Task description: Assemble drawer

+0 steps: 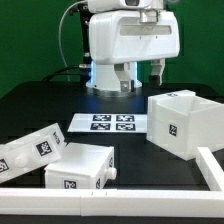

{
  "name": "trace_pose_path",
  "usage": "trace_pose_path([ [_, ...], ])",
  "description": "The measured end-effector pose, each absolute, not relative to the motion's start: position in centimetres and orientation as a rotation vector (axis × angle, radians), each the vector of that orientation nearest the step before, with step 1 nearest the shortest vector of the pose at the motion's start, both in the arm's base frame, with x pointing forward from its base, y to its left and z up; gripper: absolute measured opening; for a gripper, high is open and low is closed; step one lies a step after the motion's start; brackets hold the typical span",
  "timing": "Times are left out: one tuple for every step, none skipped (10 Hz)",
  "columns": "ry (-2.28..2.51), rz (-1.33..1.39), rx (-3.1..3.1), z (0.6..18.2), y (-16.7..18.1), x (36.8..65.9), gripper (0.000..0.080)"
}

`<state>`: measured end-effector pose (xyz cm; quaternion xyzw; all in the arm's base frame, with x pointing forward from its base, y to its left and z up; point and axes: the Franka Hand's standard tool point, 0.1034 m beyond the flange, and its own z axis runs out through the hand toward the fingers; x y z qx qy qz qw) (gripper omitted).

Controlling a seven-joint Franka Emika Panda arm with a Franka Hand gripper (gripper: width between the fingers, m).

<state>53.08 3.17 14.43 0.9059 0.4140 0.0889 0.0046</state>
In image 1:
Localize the white drawer with knob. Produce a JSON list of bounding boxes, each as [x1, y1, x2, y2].
[[0, 123, 65, 184]]

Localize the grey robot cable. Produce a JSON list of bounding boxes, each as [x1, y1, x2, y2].
[[58, 0, 88, 83]]

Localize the white right rail barrier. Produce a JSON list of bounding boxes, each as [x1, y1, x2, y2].
[[196, 147, 224, 192]]

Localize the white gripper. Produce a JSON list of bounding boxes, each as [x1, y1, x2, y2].
[[89, 10, 180, 92]]

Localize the black base cable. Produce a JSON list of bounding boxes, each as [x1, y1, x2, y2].
[[41, 64, 92, 83]]

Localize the white fiducial marker sheet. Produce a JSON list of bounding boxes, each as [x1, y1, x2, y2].
[[68, 113, 147, 133]]

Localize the white drawer cabinet box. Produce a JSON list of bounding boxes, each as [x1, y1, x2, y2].
[[146, 90, 224, 160]]

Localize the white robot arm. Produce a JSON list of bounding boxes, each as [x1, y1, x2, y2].
[[86, 0, 180, 96]]

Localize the white front rail barrier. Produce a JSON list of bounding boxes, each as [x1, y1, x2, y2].
[[0, 188, 224, 218]]

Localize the white rail barrier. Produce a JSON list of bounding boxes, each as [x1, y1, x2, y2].
[[0, 188, 224, 218], [196, 147, 224, 192]]

